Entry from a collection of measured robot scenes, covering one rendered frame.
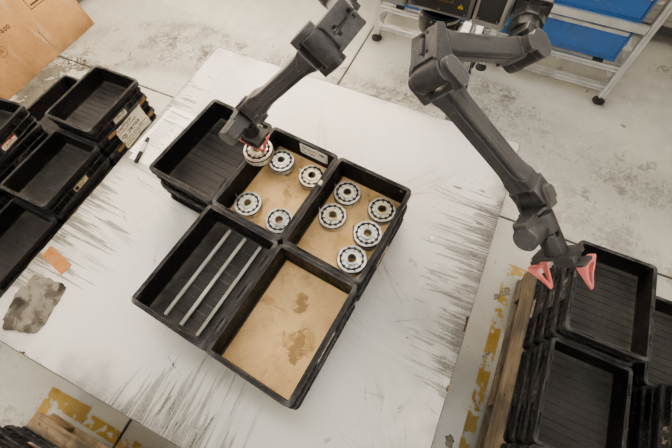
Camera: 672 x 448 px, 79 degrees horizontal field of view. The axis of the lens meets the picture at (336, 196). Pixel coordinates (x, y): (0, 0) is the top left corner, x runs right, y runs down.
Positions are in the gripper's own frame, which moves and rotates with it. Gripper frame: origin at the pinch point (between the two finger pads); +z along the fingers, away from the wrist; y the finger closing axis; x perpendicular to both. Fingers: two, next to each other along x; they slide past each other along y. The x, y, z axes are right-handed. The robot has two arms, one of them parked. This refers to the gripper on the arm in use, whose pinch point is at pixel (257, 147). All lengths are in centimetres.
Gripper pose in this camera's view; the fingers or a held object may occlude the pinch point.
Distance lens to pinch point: 144.9
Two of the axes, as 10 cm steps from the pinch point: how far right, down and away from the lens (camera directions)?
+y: 8.5, 4.4, -2.9
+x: 5.3, -7.7, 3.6
